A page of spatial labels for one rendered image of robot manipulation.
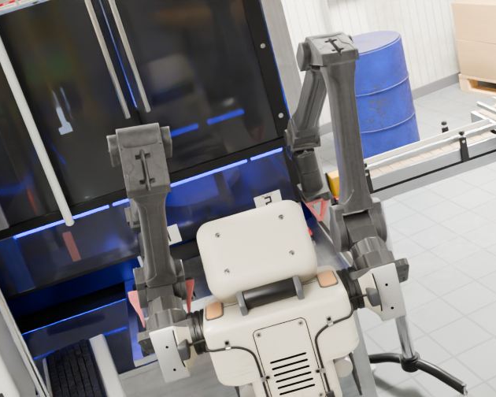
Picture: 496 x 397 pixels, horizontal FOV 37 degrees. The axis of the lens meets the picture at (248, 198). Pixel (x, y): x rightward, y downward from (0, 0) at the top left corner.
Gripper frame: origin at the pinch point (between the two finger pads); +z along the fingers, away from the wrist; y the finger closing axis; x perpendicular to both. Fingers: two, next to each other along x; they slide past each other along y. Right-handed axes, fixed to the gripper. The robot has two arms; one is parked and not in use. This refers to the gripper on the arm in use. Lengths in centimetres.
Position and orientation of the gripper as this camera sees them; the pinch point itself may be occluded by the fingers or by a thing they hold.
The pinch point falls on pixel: (320, 217)
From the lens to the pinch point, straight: 199.6
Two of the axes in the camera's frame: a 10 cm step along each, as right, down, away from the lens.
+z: 2.6, 8.7, 4.1
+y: -1.9, -3.7, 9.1
